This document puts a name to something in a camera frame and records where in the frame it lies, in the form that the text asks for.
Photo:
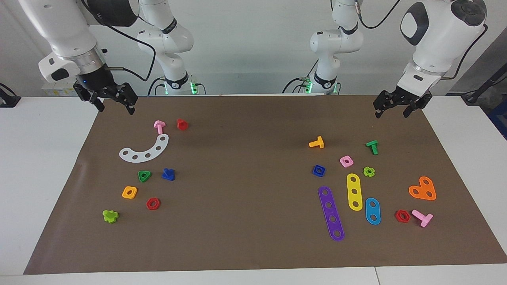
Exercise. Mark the blue box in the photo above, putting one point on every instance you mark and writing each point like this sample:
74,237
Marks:
500,118

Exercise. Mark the green plastic screw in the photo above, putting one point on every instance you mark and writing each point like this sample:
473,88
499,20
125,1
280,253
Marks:
372,146

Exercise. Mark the blue plastic screw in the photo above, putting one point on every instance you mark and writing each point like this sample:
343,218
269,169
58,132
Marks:
168,175

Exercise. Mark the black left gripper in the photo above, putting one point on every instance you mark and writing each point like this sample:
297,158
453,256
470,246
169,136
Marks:
404,97

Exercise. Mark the white labelled box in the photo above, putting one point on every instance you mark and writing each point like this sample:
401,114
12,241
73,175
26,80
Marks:
51,91

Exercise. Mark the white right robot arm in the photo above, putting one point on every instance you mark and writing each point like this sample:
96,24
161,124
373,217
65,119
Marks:
63,31

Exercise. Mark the yellow three-hole plate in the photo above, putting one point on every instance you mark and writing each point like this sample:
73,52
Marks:
354,185

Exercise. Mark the blue two-hole plate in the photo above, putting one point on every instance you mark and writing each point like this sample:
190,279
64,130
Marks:
372,211

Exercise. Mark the blue square nut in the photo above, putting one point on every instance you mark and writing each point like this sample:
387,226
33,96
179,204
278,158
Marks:
315,172

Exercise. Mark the green triangle nut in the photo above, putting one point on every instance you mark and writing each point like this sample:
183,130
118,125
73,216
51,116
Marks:
140,175

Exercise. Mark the orange three-hole corner plate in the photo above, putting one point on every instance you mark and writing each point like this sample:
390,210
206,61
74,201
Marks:
423,190

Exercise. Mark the pink plastic screw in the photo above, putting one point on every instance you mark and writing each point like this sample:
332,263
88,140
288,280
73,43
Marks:
424,218
159,126

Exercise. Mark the brown table mat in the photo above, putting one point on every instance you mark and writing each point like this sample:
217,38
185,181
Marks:
253,221

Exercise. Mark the pink square nut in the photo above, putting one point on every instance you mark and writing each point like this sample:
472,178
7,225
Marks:
342,159

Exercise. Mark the red plastic screw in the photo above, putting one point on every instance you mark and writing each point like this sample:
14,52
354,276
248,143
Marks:
182,124

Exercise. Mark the black clamp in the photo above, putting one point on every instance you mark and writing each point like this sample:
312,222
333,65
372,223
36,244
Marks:
8,101

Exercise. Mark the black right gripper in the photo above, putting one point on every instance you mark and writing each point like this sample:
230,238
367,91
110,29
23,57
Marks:
97,79

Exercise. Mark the orange square nut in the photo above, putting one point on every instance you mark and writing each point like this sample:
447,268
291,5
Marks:
125,194

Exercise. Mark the orange plastic screw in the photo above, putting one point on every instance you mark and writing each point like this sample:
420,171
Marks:
317,143

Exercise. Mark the lime green cross-head screw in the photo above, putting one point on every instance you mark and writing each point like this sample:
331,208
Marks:
109,216

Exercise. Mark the white curved five-hole plate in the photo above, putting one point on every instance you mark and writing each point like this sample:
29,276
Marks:
153,152

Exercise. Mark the purple four-hole plate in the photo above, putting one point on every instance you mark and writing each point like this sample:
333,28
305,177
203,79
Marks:
330,212

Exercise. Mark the red hexagon nut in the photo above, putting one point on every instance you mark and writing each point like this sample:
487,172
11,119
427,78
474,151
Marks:
397,216
148,204

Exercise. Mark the lime green cross nut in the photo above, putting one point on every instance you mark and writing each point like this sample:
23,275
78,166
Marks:
365,171

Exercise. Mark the black stand leg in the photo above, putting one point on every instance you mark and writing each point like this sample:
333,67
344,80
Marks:
473,97

